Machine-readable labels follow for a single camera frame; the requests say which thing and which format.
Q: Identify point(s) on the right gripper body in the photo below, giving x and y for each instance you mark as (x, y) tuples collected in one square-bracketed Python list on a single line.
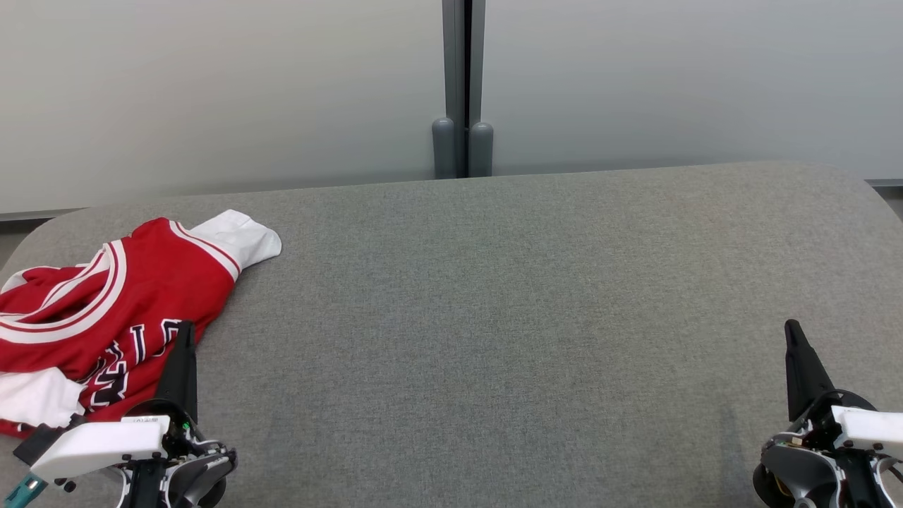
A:
[(797, 466)]

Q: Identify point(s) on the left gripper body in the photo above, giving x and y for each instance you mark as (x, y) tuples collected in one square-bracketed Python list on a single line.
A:
[(190, 466)]

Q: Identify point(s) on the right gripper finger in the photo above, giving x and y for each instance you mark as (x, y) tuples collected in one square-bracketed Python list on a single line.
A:
[(801, 374)]

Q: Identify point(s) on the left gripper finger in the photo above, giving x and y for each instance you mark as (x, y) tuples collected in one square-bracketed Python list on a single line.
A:
[(182, 374)]

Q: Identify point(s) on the red jersey with white sleeves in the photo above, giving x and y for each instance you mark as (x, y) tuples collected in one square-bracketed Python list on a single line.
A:
[(141, 282)]

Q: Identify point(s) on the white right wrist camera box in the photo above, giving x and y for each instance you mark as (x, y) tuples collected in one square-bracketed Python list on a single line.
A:
[(871, 427)]

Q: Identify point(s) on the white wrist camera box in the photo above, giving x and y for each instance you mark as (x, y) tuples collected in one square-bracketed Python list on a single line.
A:
[(99, 444), (871, 427)]

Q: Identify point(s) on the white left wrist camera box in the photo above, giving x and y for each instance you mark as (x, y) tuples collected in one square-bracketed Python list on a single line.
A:
[(99, 444)]

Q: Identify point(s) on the black wrist camera connector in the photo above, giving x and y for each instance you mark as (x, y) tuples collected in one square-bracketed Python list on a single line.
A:
[(35, 442)]

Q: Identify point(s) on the grey partition post with feet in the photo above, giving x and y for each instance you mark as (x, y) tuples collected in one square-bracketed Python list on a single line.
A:
[(455, 70)]

